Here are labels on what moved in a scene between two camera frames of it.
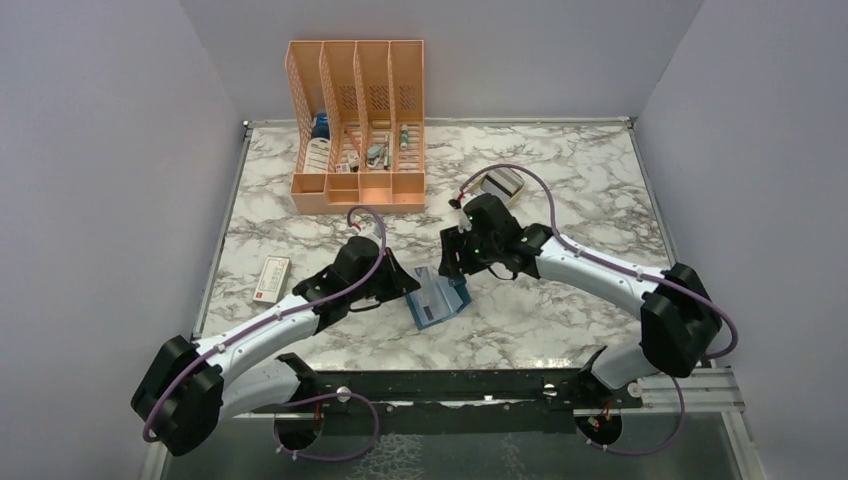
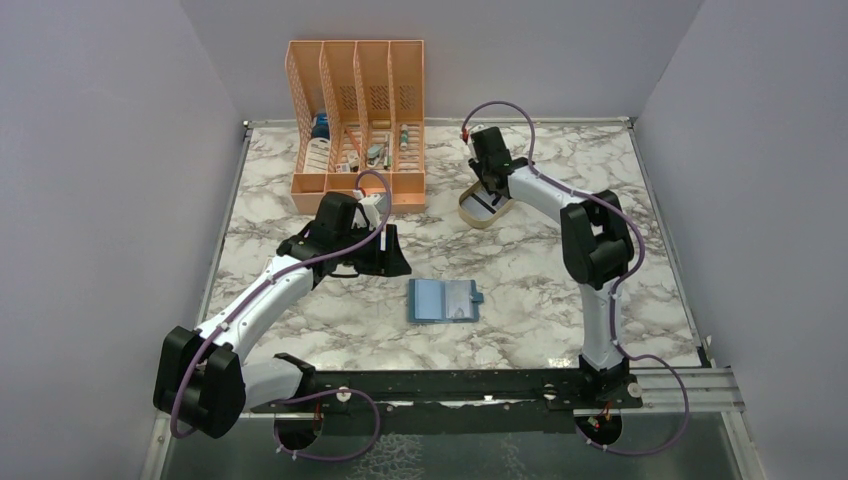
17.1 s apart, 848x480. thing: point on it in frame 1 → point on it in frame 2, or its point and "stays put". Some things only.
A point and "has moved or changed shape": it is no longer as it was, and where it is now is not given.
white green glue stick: (404, 137) stays put
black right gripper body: (476, 253) → (478, 166)
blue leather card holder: (435, 299) has moved or changed shape
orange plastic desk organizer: (363, 105) stays put
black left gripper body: (384, 284) → (369, 259)
